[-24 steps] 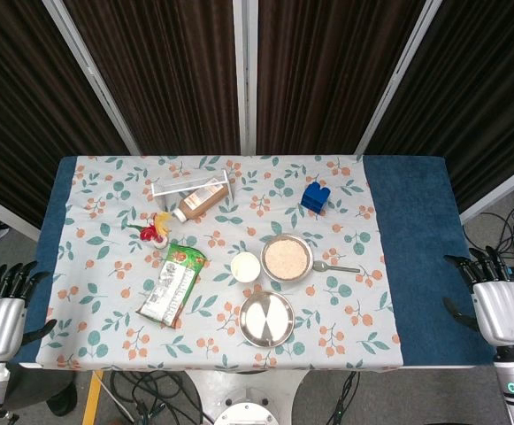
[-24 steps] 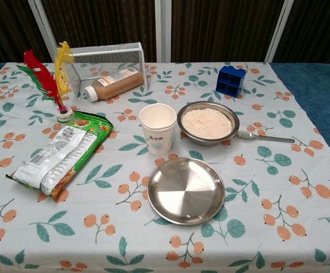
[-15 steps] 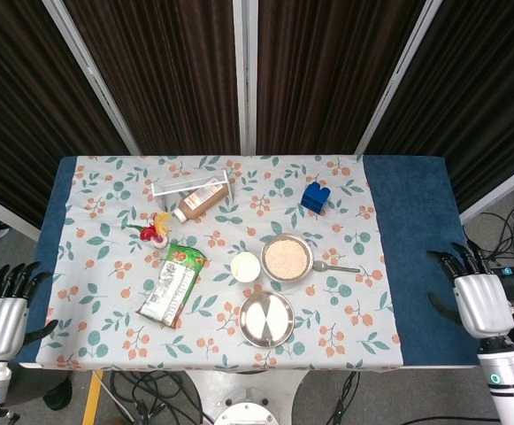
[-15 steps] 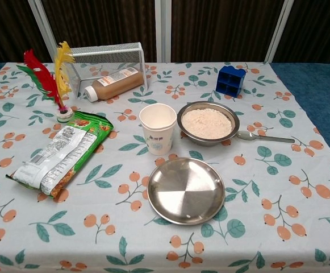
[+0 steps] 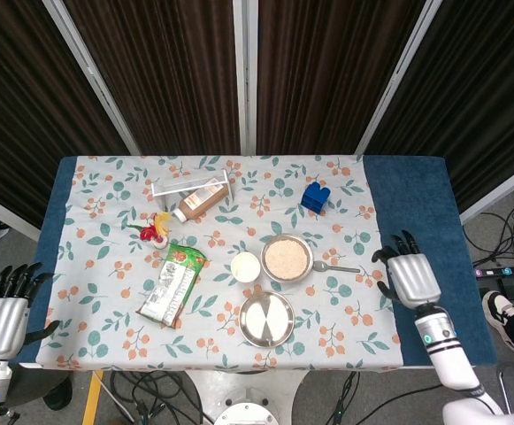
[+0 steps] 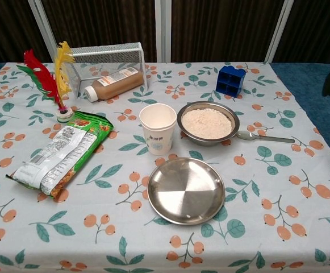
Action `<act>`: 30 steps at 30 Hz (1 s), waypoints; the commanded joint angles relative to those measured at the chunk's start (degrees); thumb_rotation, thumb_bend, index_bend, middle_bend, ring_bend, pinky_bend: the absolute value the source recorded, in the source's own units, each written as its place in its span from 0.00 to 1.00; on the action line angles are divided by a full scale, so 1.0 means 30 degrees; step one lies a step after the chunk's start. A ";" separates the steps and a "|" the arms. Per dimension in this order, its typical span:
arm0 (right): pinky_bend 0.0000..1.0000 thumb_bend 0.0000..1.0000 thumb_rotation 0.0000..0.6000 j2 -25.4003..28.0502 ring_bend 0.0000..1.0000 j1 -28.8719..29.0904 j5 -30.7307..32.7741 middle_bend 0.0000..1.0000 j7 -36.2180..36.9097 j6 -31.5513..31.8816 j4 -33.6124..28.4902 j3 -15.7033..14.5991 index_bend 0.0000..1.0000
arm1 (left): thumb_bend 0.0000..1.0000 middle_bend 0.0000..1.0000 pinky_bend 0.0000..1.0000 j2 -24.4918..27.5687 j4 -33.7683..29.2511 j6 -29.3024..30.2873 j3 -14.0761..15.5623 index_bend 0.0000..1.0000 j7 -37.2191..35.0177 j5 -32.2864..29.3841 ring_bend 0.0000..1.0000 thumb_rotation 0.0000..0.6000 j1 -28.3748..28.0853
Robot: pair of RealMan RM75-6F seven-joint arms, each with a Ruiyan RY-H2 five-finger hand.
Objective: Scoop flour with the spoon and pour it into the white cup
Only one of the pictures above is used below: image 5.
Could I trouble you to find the white wire mesh basket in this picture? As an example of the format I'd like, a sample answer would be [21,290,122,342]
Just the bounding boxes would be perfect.
[150,168,235,210]

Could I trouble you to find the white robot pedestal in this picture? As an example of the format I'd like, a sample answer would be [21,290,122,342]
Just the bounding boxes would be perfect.
[184,369,310,425]

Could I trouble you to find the red yellow feather shuttlecock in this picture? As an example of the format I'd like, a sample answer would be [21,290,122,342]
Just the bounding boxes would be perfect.
[126,211,173,248]

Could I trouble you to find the dark folding screen panel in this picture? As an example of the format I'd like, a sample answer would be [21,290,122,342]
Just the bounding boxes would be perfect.
[42,0,257,157]
[0,0,142,243]
[354,0,514,225]
[233,0,443,157]

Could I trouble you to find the brown liquid bottle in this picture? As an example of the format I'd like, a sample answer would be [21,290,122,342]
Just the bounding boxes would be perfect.
[173,177,231,223]

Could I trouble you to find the metal bowl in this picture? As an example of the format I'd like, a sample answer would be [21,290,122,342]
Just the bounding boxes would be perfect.
[259,233,316,283]

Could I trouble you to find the white paper cup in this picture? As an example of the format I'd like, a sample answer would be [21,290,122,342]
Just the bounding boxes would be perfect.
[230,251,262,284]

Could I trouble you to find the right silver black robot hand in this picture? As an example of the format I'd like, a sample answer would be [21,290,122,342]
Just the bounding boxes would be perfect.
[371,229,442,311]

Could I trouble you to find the round metal plate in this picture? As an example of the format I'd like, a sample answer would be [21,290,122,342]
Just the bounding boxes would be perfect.
[238,290,296,349]

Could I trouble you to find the uncooked rice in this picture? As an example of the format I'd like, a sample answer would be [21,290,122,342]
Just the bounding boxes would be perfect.
[265,237,310,280]

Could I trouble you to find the black cables under table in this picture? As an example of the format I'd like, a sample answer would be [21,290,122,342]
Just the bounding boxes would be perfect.
[105,369,207,425]

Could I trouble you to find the metal spoon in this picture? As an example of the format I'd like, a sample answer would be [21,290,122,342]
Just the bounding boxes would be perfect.
[312,259,362,275]

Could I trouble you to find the white black sneaker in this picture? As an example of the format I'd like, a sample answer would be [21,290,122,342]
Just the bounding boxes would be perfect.
[481,290,514,355]

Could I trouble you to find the floral tablecloth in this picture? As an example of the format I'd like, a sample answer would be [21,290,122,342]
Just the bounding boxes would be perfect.
[35,154,404,371]

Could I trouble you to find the blue toy block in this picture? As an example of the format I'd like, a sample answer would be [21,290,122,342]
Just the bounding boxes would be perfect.
[300,180,332,216]

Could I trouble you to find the blue table cover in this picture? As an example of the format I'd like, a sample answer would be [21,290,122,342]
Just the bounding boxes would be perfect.
[6,154,496,369]

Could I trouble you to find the green snack bag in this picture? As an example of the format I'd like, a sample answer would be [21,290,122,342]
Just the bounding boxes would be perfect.
[135,242,208,330]

